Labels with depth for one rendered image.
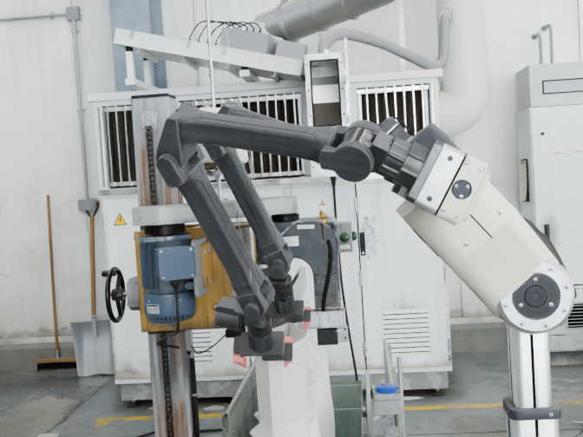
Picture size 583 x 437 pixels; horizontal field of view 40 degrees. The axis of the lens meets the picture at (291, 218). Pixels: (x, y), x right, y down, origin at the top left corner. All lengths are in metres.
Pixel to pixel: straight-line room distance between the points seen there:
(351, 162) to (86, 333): 5.36
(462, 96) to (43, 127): 3.42
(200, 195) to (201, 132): 0.15
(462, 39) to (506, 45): 1.11
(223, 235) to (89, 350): 5.03
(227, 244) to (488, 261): 0.54
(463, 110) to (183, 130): 4.05
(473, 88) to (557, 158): 0.90
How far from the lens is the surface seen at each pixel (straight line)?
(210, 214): 1.67
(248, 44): 4.96
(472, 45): 5.55
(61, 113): 6.90
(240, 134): 1.53
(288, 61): 4.84
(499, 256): 1.66
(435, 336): 5.27
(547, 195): 5.98
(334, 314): 2.45
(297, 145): 1.50
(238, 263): 1.72
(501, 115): 6.54
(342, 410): 3.83
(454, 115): 5.48
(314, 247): 2.42
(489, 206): 1.61
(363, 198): 5.13
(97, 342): 6.64
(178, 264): 2.23
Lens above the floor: 1.48
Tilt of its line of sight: 3 degrees down
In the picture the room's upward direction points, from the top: 4 degrees counter-clockwise
